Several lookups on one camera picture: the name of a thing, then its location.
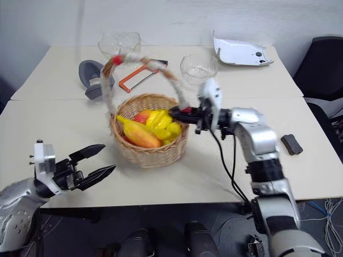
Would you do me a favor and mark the wicker basket with handle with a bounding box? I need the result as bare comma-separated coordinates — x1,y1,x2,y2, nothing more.
101,52,190,169

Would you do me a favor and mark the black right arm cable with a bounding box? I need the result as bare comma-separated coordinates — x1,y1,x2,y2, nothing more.
210,127,254,208

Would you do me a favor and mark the black whiteboard eraser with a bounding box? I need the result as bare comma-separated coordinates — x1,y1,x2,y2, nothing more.
280,133,304,156

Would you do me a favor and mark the white plastic cover shell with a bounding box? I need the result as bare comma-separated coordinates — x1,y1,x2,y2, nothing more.
212,29,275,67

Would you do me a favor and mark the orange frame hacksaw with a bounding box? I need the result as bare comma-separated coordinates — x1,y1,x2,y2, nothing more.
118,59,169,93

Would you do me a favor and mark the large clear glass bowl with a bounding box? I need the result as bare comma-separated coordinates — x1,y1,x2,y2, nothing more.
97,31,143,59

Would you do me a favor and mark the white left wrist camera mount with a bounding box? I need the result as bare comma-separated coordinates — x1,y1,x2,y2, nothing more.
28,138,62,195

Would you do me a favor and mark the black office chair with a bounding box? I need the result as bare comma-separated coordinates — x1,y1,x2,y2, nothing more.
293,35,343,163

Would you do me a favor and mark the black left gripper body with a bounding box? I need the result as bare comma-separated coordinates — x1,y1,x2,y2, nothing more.
52,157,88,192

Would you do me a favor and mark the small clear glass bowl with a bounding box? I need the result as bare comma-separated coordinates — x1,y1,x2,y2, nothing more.
180,53,219,86

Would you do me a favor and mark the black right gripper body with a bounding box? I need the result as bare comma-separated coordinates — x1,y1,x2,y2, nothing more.
192,102,215,134

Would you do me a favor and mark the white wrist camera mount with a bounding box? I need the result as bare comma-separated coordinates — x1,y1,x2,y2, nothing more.
197,78,223,130
28,138,62,195

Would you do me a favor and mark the dark rounded shape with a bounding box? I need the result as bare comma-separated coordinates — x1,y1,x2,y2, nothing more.
183,221,221,257
117,227,156,257

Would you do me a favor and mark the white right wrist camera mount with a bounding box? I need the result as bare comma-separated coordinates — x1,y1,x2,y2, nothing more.
197,78,223,130

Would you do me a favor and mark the white cable bundle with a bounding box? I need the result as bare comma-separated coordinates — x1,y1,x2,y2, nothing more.
323,197,343,254

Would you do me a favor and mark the blue cable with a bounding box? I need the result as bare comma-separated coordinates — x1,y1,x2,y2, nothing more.
305,200,332,219

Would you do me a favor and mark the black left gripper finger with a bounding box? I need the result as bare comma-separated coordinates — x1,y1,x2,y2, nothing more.
77,164,117,191
69,143,107,164

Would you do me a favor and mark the yellow toy pepper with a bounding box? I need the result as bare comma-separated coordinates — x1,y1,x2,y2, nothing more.
161,122,183,147

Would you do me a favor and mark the red orange toy peach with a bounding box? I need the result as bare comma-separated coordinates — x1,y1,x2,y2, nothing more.
133,109,151,124

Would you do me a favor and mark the grey tape dispenser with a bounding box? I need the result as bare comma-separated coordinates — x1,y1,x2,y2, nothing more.
78,59,116,102

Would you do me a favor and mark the yellow toy starfruit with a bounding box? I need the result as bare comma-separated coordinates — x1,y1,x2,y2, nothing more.
145,109,173,131

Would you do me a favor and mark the orange toy mango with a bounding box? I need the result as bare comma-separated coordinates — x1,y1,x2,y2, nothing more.
123,125,163,149

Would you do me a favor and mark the yellow toy banana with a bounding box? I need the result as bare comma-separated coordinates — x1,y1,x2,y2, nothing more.
116,114,163,140

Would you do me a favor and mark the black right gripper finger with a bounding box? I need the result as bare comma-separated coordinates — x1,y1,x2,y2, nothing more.
168,106,199,116
170,113,199,126

